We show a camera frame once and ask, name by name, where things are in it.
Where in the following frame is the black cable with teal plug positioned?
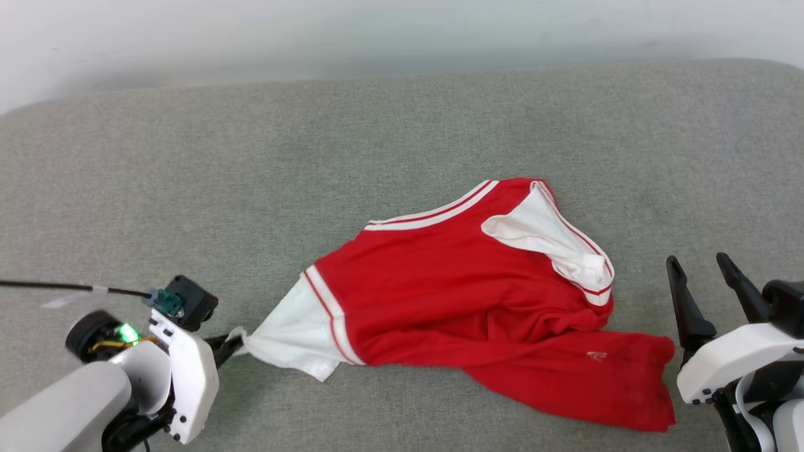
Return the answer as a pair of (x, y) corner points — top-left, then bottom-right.
(0, 279), (186, 318)

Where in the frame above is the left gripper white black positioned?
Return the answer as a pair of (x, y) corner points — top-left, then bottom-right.
(66, 308), (246, 452)

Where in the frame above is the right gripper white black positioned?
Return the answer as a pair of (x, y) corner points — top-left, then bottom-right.
(666, 252), (804, 452)

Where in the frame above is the red and white jersey shirt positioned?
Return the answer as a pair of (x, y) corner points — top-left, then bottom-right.
(242, 178), (678, 434)

